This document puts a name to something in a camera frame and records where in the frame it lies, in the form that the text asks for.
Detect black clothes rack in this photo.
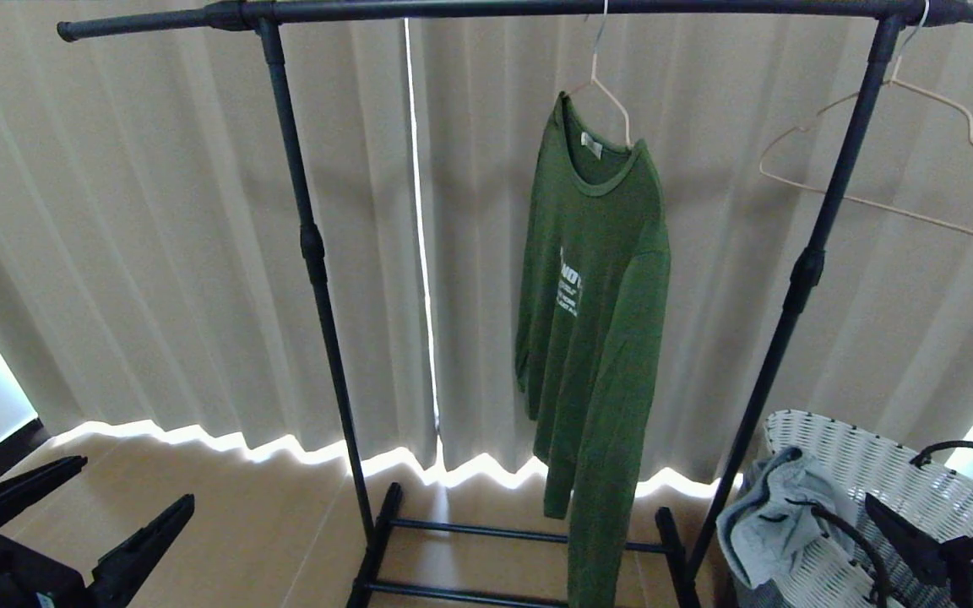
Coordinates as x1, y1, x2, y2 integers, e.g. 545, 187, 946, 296
57, 0, 973, 608

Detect white laundry basket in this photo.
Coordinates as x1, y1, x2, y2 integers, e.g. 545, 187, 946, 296
719, 409, 973, 608

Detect pale grey garment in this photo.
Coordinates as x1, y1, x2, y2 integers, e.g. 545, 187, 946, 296
715, 446, 861, 592

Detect green long-sleeved shirt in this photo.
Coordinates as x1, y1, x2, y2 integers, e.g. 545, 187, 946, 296
514, 91, 672, 608

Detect beige curtain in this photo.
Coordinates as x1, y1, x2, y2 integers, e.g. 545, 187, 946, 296
0, 0, 973, 499

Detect pink clothes hanger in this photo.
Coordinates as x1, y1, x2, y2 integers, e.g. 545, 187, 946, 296
758, 0, 973, 248
567, 0, 633, 149

